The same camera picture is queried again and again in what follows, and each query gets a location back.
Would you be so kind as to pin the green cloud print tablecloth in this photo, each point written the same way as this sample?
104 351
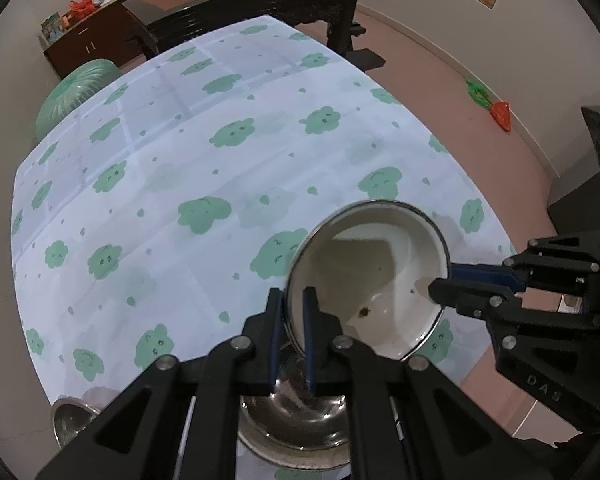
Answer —
180 160

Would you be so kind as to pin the brown wooden cabinet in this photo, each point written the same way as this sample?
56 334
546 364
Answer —
95 40

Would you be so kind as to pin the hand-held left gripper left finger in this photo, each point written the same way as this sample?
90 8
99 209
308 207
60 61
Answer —
276 340

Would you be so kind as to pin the steel bowl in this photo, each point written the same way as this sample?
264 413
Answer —
72 417

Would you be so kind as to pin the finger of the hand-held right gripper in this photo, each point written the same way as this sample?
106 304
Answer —
460 295
480 274

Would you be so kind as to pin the dark wooden table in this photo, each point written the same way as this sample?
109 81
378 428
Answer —
260 0

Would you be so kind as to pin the white enamel bowl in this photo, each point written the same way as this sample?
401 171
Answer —
380 270

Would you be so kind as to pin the colourful small box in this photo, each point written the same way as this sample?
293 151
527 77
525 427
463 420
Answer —
51 25

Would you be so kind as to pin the green plastic stool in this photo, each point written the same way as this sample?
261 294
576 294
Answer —
70 95

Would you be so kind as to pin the orange carrot toy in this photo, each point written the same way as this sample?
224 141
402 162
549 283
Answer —
501 115

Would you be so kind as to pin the red plastic bag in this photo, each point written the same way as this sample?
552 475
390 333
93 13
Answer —
82 6

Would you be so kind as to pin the wide-rim steel plate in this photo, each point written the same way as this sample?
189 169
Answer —
295 425

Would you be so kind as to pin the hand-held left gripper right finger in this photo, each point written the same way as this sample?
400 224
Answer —
308 340

